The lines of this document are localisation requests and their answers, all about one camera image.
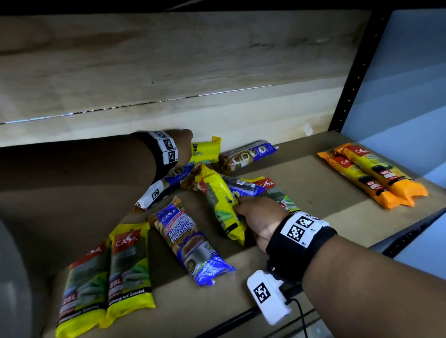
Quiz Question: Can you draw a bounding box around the person's right hand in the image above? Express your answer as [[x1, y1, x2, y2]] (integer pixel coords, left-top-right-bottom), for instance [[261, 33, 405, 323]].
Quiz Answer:
[[234, 195, 290, 252]]

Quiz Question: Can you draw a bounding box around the person's left hand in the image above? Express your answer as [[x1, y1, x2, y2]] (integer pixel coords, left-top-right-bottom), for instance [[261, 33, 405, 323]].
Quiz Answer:
[[173, 129, 194, 168]]

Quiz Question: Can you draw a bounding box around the black metal wooden shelf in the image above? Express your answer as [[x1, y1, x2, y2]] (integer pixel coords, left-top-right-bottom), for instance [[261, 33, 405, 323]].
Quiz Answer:
[[0, 0, 446, 338]]

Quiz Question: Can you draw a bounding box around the orange Casa 60L packet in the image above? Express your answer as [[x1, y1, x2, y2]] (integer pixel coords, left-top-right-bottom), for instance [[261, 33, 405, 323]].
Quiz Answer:
[[334, 143, 429, 201], [317, 150, 416, 211]]

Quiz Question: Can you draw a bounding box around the person's right forearm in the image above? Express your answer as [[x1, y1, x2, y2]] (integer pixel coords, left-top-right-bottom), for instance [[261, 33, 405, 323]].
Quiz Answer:
[[301, 235, 446, 338]]

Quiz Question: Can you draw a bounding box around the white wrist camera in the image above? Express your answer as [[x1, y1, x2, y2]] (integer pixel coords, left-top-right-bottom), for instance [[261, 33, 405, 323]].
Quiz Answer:
[[134, 179, 164, 211], [246, 270, 293, 326]]

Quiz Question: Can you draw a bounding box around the black camera cable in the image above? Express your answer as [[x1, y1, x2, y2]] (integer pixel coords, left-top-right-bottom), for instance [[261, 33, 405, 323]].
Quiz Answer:
[[285, 297, 310, 338]]

